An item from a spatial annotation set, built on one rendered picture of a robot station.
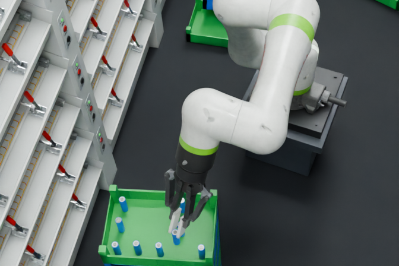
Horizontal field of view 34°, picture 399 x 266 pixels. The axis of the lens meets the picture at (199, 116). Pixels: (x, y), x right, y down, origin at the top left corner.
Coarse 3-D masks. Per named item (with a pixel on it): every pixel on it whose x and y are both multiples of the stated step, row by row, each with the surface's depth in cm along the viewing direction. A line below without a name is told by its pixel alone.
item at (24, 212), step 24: (72, 96) 195; (48, 120) 195; (72, 120) 197; (48, 144) 189; (48, 168) 188; (24, 192) 183; (24, 216) 179; (0, 240) 175; (24, 240) 176; (0, 264) 172
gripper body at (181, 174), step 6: (180, 168) 153; (174, 174) 158; (180, 174) 153; (186, 174) 152; (192, 174) 152; (198, 174) 152; (204, 174) 154; (186, 180) 153; (192, 180) 153; (198, 180) 154; (204, 180) 156; (186, 186) 158; (192, 186) 157; (198, 186) 156; (204, 186) 157; (192, 192) 158; (198, 192) 157
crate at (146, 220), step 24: (120, 192) 186; (144, 192) 185; (216, 192) 180; (120, 216) 186; (144, 216) 186; (168, 216) 185; (216, 216) 182; (120, 240) 182; (144, 240) 182; (168, 240) 181; (192, 240) 181; (144, 264) 177; (168, 264) 176; (192, 264) 174
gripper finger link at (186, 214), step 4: (188, 188) 156; (188, 192) 157; (188, 196) 158; (192, 196) 159; (188, 200) 159; (192, 200) 160; (188, 204) 160; (192, 204) 161; (188, 208) 160; (192, 208) 162; (188, 212) 161; (192, 212) 163; (184, 216) 162; (188, 216) 162; (184, 220) 162
